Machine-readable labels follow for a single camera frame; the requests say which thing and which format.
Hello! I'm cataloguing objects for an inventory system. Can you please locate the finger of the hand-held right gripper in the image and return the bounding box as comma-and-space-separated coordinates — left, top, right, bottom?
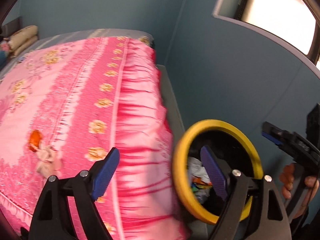
261, 131, 320, 164
262, 121, 310, 150

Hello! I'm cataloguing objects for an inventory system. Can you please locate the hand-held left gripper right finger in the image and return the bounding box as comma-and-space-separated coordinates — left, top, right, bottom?
200, 145, 293, 240

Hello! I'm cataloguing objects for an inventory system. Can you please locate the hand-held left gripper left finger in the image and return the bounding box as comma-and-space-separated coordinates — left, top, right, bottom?
29, 147, 120, 240

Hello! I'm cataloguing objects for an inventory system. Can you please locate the white paper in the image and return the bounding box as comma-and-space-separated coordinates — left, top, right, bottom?
187, 156, 212, 183

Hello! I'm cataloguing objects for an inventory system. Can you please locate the yellow rimmed black trash bin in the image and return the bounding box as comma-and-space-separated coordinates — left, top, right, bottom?
172, 119, 264, 225

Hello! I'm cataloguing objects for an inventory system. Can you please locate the person's right hand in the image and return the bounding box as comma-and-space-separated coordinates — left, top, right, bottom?
279, 163, 320, 219

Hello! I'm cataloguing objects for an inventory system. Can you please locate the orange mandarin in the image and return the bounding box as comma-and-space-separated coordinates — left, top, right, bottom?
29, 129, 43, 153

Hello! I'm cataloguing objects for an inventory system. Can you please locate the pink floral blanket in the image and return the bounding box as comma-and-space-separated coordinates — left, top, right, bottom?
0, 36, 190, 240

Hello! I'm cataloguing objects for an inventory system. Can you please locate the white framed window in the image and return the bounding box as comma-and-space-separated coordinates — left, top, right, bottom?
212, 0, 320, 65

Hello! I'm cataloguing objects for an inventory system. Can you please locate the beige floral folded quilt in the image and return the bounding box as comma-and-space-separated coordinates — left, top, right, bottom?
7, 25, 39, 57

